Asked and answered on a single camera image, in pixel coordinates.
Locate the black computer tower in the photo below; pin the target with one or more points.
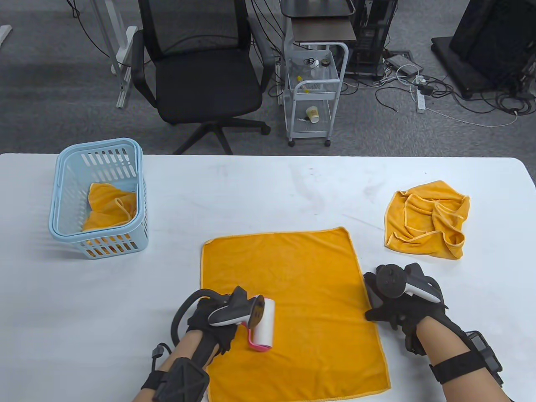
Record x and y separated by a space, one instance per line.
372 37

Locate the person's left hand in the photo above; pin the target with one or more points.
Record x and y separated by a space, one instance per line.
201 314

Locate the black monitor stand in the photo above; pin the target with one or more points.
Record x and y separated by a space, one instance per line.
481 42

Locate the black left hand controller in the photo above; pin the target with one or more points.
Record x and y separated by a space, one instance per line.
234 314

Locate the light blue plastic basket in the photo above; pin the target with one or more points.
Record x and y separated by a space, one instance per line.
71 176

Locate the small dark side table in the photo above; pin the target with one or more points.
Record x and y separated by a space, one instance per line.
322 29

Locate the paper cup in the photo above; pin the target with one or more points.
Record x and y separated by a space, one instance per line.
313 114

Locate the white power strip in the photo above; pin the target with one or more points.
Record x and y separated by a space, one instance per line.
421 100

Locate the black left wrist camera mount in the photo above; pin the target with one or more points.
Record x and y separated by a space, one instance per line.
184 381

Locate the person's left forearm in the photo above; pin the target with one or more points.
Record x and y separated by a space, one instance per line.
186 347

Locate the black right hand controller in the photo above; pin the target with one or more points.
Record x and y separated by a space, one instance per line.
389 282

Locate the pink lint roller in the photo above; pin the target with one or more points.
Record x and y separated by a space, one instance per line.
266 326

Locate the person's right hand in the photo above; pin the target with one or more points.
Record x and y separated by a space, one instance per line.
402 314

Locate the grey power adapter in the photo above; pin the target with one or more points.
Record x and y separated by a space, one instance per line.
402 63

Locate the yellow square towel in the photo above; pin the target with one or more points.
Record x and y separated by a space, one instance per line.
318 293
418 222
109 205

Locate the person's right forearm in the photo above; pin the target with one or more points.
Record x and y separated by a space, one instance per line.
439 339

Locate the black hand controller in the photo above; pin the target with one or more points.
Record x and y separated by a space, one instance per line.
389 282
234 314

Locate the white rolling cart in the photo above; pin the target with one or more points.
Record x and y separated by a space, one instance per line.
314 95

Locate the white metal frame post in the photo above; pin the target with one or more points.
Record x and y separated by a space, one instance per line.
125 63

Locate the black mesh office chair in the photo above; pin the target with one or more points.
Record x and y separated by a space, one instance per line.
205 83

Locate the white desk foot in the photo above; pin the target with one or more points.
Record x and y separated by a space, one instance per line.
4 35

